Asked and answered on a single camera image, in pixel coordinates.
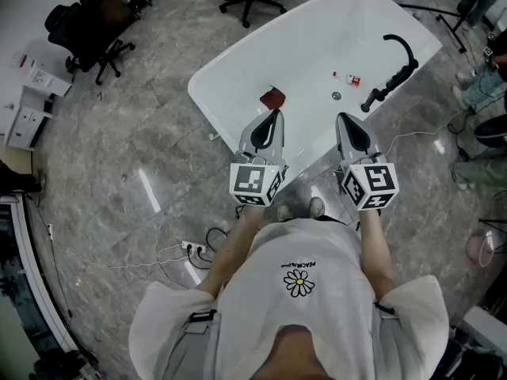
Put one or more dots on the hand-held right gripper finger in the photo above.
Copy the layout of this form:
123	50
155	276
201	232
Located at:
343	143
372	144

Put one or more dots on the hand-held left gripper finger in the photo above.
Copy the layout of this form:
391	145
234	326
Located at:
279	141
246	139

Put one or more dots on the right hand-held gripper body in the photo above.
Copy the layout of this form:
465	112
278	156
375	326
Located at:
380	180

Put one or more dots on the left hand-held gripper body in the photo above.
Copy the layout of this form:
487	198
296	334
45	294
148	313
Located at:
247	180

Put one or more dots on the person's left forearm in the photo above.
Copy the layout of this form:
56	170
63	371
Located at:
231	251

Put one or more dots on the person's right forearm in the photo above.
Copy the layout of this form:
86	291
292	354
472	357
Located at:
372	251

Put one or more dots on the white bathtub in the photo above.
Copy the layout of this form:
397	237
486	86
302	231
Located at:
301	54

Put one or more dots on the red-brown cloth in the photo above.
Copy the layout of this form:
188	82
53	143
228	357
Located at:
273	98

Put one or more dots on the round metal drain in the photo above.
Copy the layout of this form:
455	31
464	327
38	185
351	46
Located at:
336	95

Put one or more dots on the person's left white shoe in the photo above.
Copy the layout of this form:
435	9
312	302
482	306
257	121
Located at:
285	213

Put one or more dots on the person's white shoe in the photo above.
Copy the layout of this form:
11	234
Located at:
317	206
285	213

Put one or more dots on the clear bottle red label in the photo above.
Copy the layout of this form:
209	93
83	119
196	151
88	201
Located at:
350	79

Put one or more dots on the person's right white shoe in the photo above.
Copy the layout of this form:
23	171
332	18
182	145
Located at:
317	206

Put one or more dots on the white power strip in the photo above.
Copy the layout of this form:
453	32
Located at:
194	247

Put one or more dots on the pink plastic basin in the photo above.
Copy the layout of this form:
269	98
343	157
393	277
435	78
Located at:
477	249

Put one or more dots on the black panel green edge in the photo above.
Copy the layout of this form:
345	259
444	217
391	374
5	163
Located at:
491	131

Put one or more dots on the black tripod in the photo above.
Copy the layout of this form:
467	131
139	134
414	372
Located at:
495	223

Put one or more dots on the white flower print t-shirt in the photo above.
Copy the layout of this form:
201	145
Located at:
317	307

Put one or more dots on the black metal stand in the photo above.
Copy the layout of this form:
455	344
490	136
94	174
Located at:
461	22

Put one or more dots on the white box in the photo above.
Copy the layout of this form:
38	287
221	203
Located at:
485	329

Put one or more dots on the dark brown cabinet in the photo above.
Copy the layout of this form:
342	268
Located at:
111	12

